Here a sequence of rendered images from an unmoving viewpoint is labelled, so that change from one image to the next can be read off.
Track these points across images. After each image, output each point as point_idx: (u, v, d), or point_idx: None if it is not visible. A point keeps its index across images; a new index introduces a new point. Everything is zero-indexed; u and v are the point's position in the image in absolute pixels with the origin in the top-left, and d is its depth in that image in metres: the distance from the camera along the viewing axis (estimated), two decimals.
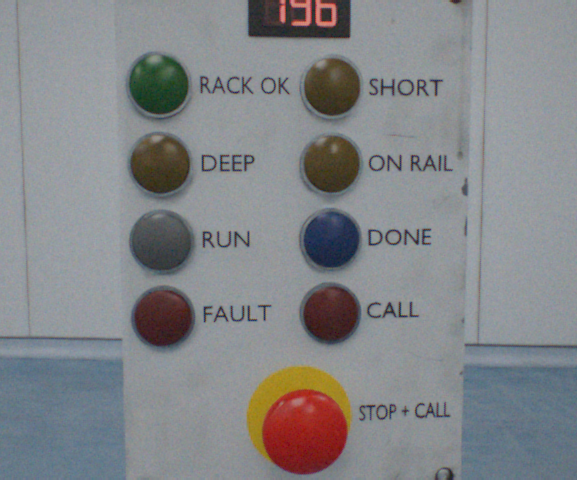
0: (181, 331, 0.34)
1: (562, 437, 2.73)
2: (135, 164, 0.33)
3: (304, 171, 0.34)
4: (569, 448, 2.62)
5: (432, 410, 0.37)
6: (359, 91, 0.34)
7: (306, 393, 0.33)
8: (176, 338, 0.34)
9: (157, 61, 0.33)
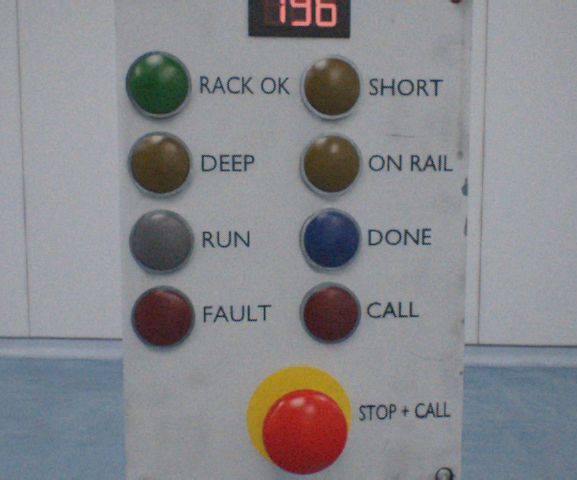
0: (181, 331, 0.34)
1: (562, 437, 2.73)
2: (135, 164, 0.33)
3: (304, 171, 0.34)
4: (569, 448, 2.62)
5: (432, 410, 0.37)
6: (359, 91, 0.34)
7: (306, 393, 0.33)
8: (176, 338, 0.34)
9: (157, 61, 0.33)
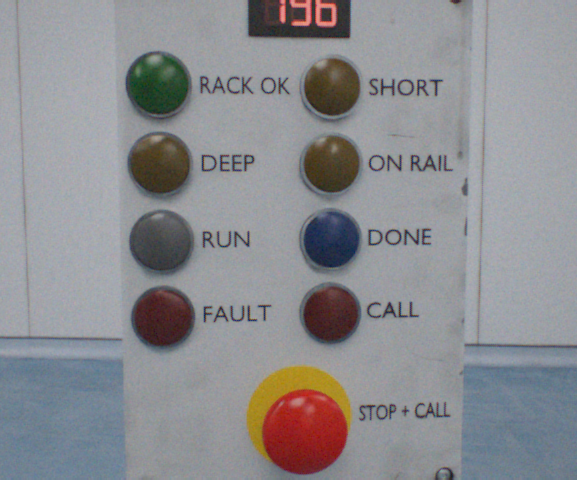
0: (181, 331, 0.34)
1: (562, 437, 2.73)
2: (135, 164, 0.33)
3: (304, 171, 0.34)
4: (569, 448, 2.62)
5: (432, 410, 0.37)
6: (359, 91, 0.34)
7: (306, 393, 0.33)
8: (176, 338, 0.34)
9: (157, 61, 0.33)
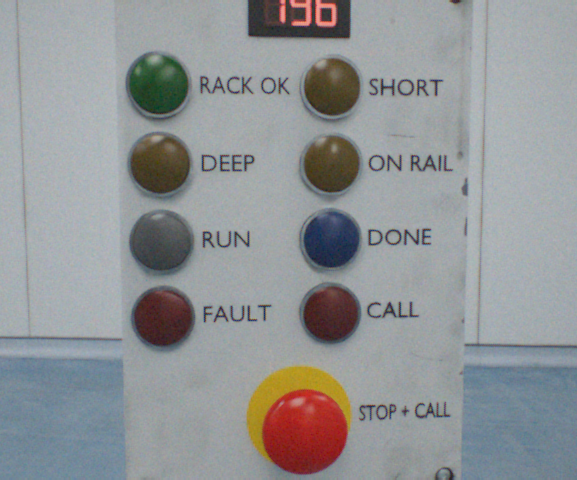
0: (181, 331, 0.34)
1: (562, 437, 2.73)
2: (135, 164, 0.33)
3: (304, 171, 0.34)
4: (569, 448, 2.62)
5: (432, 410, 0.37)
6: (359, 91, 0.34)
7: (306, 393, 0.33)
8: (176, 338, 0.34)
9: (157, 61, 0.33)
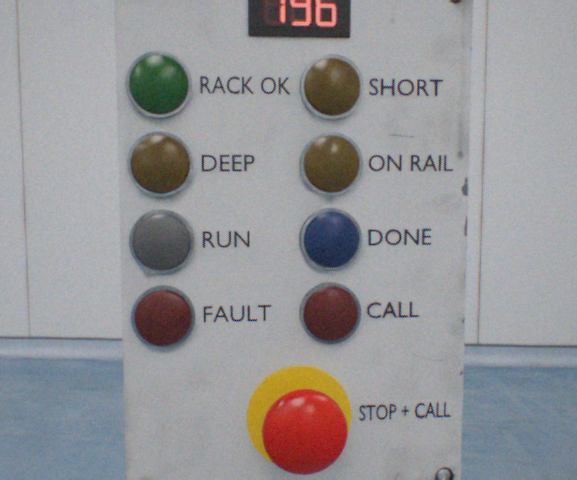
0: (181, 331, 0.34)
1: (562, 437, 2.73)
2: (135, 164, 0.33)
3: (304, 171, 0.34)
4: (569, 448, 2.62)
5: (432, 410, 0.37)
6: (359, 91, 0.34)
7: (306, 393, 0.33)
8: (176, 338, 0.34)
9: (157, 61, 0.33)
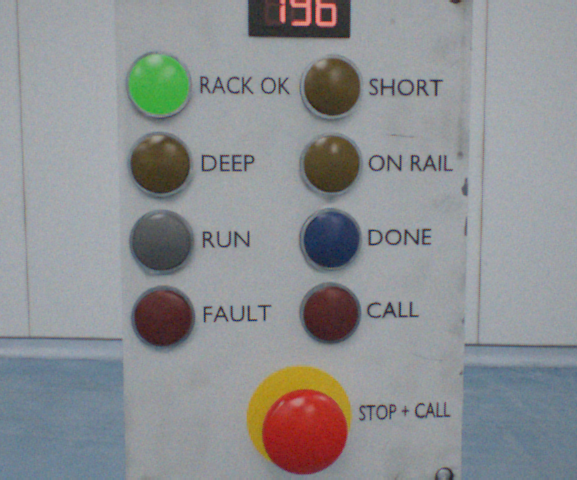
0: (181, 331, 0.34)
1: (562, 437, 2.73)
2: (135, 164, 0.33)
3: (304, 171, 0.34)
4: (569, 448, 2.62)
5: (432, 410, 0.37)
6: (359, 91, 0.34)
7: (306, 393, 0.33)
8: (176, 338, 0.34)
9: (157, 61, 0.33)
